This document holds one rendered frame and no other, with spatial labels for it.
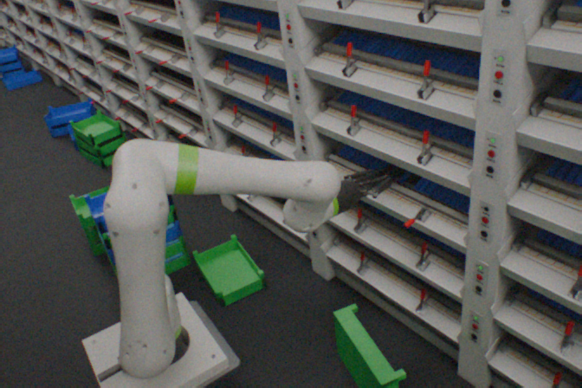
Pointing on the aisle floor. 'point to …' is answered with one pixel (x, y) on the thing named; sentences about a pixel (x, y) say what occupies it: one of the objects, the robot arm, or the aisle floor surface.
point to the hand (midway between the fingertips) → (389, 172)
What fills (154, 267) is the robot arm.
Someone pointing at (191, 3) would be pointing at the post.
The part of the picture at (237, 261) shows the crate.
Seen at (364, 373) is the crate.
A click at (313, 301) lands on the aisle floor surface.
